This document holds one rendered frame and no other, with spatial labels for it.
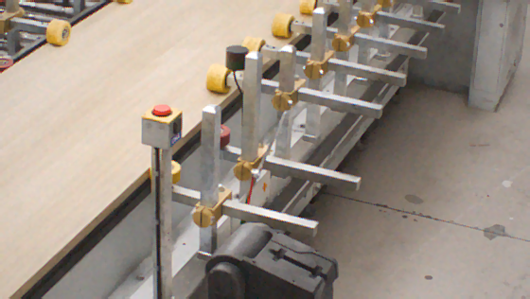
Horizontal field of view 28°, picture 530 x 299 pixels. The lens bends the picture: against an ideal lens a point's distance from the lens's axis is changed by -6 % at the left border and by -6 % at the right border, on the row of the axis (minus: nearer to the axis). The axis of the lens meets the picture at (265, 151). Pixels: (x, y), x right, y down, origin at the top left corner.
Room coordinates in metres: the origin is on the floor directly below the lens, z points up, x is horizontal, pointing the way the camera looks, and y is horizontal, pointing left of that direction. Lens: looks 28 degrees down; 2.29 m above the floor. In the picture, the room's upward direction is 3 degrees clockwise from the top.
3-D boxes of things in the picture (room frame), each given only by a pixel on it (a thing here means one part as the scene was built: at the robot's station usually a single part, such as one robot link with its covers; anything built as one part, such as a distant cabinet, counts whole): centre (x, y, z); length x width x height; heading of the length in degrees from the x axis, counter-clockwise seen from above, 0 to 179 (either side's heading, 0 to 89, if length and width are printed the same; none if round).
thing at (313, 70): (3.16, -0.15, 0.95); 0.14 x 0.06 x 0.05; 159
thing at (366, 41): (3.40, -0.26, 0.95); 0.50 x 0.04 x 0.04; 69
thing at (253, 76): (2.67, 0.04, 0.93); 0.04 x 0.04 x 0.48; 69
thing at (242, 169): (2.70, 0.04, 0.85); 0.14 x 0.06 x 0.05; 159
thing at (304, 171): (2.68, -0.05, 0.84); 0.43 x 0.03 x 0.04; 69
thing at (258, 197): (2.64, 0.03, 0.75); 0.26 x 0.01 x 0.10; 159
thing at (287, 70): (2.91, -0.05, 0.86); 0.04 x 0.04 x 0.48; 69
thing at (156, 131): (2.20, 0.23, 1.18); 0.07 x 0.07 x 0.08; 69
